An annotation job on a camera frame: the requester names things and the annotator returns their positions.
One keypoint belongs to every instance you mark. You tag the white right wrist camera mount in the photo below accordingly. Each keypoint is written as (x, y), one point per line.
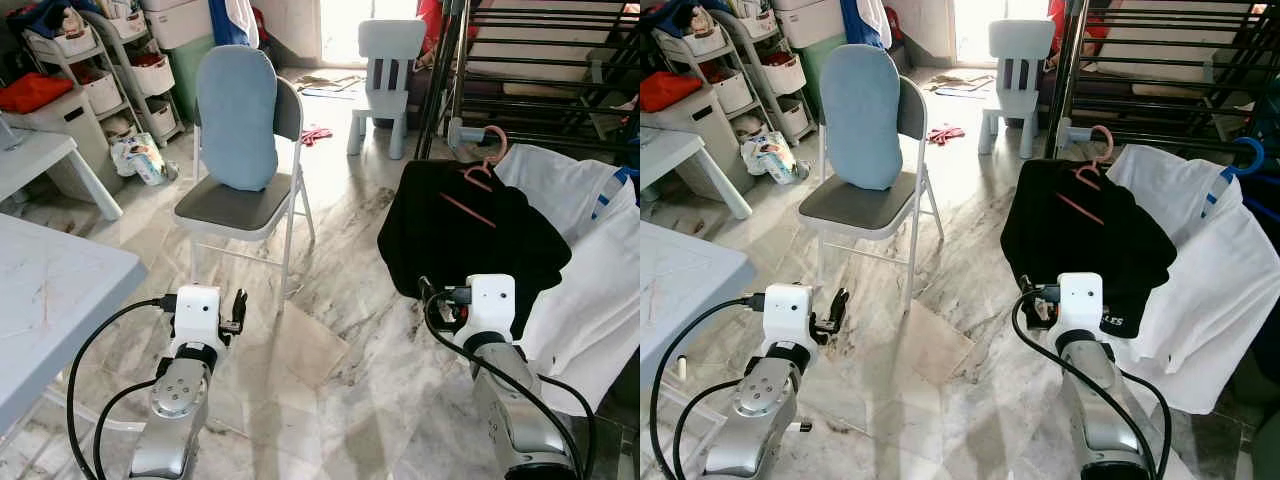
(1082, 303)
(492, 305)

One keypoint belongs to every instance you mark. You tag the blue hanging cloth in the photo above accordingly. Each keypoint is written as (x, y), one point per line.
(865, 22)
(232, 22)

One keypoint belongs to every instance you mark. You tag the floor papers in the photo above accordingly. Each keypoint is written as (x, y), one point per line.
(960, 85)
(330, 85)

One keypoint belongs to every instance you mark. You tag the grey folding chair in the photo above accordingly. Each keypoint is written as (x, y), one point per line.
(860, 208)
(235, 208)

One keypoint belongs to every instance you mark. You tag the red cloth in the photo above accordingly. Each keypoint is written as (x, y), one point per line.
(668, 92)
(30, 92)

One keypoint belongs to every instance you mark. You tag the black shirt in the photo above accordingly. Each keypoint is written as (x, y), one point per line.
(1075, 245)
(460, 245)

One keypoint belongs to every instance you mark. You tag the grey storage bin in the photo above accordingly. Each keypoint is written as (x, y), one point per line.
(70, 125)
(715, 125)

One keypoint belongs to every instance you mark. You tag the blue plastic hanger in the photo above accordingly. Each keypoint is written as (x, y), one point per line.
(612, 188)
(1222, 190)

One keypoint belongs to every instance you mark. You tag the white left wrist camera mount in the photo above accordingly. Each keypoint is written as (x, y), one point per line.
(197, 315)
(788, 315)

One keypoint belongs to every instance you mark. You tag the blue cushion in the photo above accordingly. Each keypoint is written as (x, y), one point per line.
(237, 115)
(861, 115)

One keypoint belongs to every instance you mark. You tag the pale plastic kids chair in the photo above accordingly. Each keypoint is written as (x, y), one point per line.
(392, 45)
(1020, 45)

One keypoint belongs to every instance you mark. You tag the pink rag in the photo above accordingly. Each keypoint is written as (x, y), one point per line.
(315, 135)
(945, 134)

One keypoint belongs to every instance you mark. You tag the black drying rack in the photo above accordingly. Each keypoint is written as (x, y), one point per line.
(1160, 110)
(540, 110)

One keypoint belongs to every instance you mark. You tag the white low table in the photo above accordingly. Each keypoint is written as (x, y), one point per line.
(668, 150)
(35, 155)

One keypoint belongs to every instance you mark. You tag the white snack bag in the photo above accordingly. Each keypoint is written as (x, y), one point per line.
(772, 158)
(142, 160)

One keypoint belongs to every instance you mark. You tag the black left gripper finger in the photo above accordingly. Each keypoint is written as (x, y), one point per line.
(840, 304)
(240, 303)

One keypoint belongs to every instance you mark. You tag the green bin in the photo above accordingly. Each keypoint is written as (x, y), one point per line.
(188, 75)
(822, 65)

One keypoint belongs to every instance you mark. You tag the red garment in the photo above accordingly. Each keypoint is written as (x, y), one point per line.
(1068, 25)
(430, 25)

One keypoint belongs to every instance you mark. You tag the white shelf rack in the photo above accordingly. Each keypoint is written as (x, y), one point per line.
(150, 75)
(780, 75)

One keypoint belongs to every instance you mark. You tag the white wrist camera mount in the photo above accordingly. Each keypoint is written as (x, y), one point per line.
(788, 315)
(492, 305)
(197, 315)
(1082, 303)

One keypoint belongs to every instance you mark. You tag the white shirt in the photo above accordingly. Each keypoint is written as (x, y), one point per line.
(1215, 300)
(590, 300)

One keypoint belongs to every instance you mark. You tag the pink hanger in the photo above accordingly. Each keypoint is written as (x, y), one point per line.
(1088, 176)
(480, 178)

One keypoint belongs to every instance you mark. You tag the white drawer box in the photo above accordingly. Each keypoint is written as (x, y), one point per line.
(810, 22)
(175, 22)

